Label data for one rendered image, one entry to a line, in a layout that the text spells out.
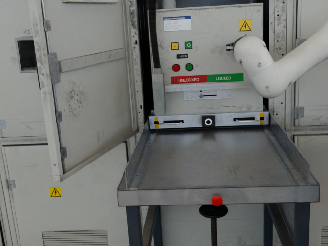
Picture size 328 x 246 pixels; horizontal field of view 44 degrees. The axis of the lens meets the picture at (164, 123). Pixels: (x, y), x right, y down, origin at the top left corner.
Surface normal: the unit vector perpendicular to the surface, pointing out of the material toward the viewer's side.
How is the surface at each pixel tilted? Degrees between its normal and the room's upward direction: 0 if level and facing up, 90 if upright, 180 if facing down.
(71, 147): 90
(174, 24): 90
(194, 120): 90
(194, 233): 90
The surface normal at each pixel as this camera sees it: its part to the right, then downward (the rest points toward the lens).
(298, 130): -0.07, 0.26
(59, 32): 0.92, 0.04
